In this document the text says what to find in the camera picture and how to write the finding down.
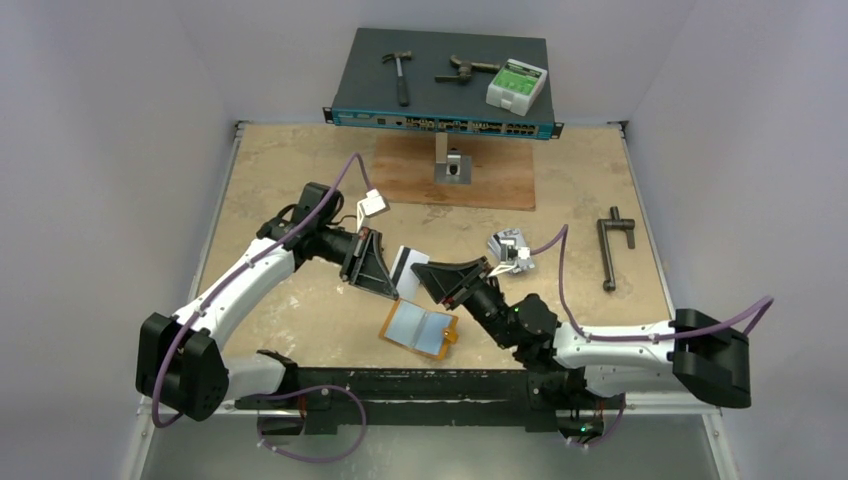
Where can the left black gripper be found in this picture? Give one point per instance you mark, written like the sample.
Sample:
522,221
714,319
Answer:
368,271

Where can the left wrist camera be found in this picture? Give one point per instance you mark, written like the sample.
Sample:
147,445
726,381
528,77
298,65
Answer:
372,205

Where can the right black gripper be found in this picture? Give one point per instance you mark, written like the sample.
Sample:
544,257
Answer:
473,283

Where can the blue network switch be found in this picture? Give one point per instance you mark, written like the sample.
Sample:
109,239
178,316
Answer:
366,96

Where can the orange leather card holder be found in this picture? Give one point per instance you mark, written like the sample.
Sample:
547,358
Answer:
424,332

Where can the single white credit card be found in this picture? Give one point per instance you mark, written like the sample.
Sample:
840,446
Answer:
402,276

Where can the brass clamp tool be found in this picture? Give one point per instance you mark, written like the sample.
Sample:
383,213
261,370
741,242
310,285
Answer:
465,70

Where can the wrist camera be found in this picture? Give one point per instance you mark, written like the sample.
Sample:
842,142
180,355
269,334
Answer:
372,205
512,259

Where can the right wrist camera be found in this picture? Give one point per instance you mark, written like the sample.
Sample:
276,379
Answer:
512,259

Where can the metal stand bracket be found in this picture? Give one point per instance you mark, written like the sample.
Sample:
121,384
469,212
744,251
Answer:
451,166

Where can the white credit card stack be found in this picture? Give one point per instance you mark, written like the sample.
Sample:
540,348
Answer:
511,234

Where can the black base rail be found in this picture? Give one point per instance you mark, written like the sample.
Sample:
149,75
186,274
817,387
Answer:
536,402

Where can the plywood board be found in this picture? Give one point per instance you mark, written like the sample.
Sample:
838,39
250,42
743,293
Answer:
502,172

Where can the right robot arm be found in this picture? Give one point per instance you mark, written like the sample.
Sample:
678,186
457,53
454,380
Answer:
691,352

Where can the white green electronic box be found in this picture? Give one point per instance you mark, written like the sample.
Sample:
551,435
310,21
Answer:
516,86

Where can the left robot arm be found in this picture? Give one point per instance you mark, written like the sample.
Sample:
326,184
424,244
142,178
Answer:
180,362

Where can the small hammer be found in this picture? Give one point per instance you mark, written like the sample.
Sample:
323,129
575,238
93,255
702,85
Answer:
398,58

